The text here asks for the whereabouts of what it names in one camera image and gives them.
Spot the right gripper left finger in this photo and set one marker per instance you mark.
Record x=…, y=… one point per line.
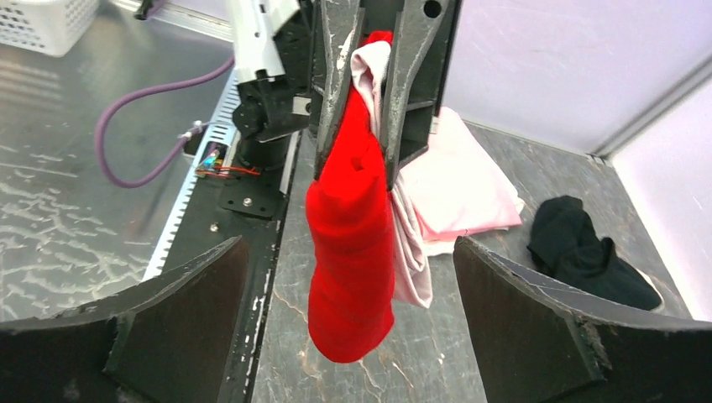
x=102, y=351

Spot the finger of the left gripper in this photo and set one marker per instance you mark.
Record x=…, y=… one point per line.
x=423, y=35
x=335, y=34

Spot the pink underwear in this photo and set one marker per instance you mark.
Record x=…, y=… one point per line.
x=456, y=188

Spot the red boxer briefs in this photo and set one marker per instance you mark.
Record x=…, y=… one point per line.
x=367, y=239

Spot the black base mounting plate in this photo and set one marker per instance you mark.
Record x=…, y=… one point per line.
x=215, y=323

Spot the white plastic basket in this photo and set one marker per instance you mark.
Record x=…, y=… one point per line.
x=49, y=27

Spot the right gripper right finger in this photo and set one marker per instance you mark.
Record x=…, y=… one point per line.
x=537, y=339

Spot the black underwear with beige band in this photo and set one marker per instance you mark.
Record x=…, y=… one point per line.
x=564, y=245

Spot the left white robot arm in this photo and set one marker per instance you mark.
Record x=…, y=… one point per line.
x=292, y=69

